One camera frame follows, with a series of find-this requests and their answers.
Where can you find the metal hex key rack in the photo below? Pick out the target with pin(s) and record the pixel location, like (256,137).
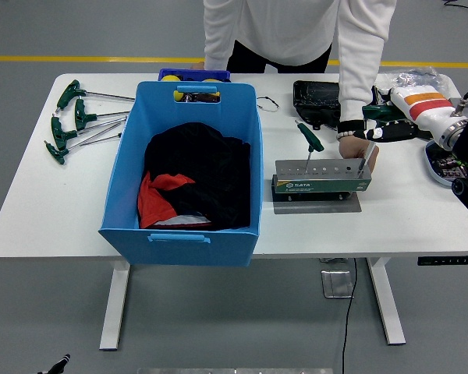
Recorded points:
(316,187)

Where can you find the black cloth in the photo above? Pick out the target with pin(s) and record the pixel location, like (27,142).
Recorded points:
(203,156)

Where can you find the person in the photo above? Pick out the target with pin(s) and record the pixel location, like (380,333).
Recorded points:
(277,31)

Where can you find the yellow ball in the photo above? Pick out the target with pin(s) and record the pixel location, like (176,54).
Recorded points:
(210,80)
(171,78)

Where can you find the black table control panel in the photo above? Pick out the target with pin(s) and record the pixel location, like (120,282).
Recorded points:
(446,260)

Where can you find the dark blue plastic bin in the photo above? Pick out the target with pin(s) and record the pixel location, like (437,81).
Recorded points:
(195,74)

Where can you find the dark brown object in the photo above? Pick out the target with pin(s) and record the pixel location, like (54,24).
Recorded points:
(203,98)

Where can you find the black plastic tray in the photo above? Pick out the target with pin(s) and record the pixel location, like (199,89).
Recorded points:
(316,97)

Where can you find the black white robot left hand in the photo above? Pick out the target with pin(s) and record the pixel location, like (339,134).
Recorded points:
(60,363)

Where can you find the person's right hand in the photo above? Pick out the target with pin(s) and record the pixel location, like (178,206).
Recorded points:
(199,66)

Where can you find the metal floor plate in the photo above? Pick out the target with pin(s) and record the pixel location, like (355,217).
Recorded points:
(337,284)

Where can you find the person's right forearm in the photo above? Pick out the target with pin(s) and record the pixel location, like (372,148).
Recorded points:
(216,54)

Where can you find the person's left hand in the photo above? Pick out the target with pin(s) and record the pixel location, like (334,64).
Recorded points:
(353,150)

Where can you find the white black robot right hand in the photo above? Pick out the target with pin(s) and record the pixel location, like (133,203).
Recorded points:
(425,107)

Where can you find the light blue storage box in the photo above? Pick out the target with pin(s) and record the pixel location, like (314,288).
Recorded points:
(179,249)

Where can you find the white table leg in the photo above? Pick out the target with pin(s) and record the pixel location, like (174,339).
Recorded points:
(388,308)
(115,308)

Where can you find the clear plastic parts bag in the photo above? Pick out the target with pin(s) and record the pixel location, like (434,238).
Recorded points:
(417,78)

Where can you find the grey shallow bowl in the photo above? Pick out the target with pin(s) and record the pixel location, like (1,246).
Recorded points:
(431,163)

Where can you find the electronic parts pile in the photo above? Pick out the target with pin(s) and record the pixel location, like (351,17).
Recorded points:
(446,165)

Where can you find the red cloth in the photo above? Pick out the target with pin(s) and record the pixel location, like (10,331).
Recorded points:
(152,200)

